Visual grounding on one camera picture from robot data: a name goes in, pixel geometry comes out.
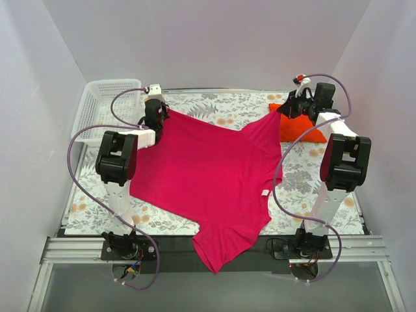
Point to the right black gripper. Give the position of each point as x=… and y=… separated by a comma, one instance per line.
x=292, y=104

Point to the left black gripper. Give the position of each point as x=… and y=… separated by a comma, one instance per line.
x=161, y=116

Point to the white plastic basket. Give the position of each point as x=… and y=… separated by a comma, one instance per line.
x=107, y=103

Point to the magenta t-shirt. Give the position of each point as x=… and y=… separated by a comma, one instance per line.
x=216, y=177

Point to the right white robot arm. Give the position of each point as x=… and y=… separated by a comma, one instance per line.
x=343, y=167

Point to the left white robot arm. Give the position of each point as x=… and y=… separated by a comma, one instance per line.
x=116, y=166

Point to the floral table mat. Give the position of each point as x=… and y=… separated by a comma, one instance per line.
x=297, y=192

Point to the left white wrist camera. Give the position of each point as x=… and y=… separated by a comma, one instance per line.
x=154, y=91

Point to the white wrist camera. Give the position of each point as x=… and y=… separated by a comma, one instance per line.
x=154, y=91
x=301, y=81

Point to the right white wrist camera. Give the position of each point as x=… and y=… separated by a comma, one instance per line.
x=301, y=81

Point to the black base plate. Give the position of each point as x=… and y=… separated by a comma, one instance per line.
x=270, y=253

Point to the aluminium frame rail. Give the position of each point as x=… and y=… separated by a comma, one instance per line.
x=355, y=248

